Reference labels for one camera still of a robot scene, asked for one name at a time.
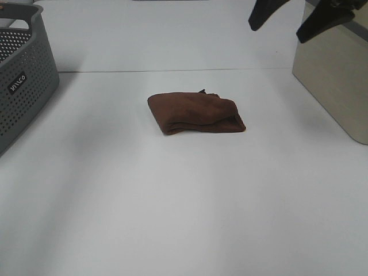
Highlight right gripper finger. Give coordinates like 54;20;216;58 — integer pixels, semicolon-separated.
248;0;289;31
296;1;356;44

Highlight brown towel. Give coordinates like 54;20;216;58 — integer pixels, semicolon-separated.
147;90;246;135

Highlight beige plastic bin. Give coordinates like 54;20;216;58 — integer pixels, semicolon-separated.
292;6;367;144

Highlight grey perforated plastic basket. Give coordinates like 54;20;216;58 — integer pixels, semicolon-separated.
1;2;59;153

